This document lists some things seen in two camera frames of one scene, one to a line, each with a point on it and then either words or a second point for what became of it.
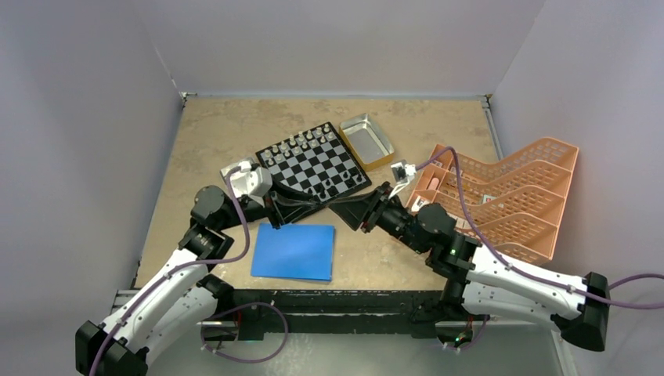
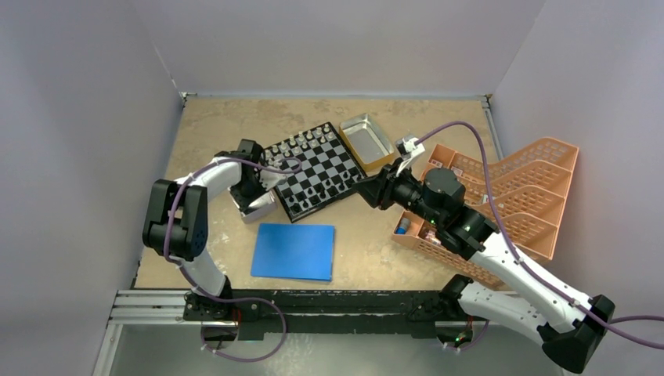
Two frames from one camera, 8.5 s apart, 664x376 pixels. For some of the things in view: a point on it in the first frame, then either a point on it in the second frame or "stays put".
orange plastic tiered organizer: x=512 y=208 stays put
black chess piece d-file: x=332 y=190 stays put
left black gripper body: x=254 y=210 -> x=248 y=188
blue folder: x=295 y=251 stays put
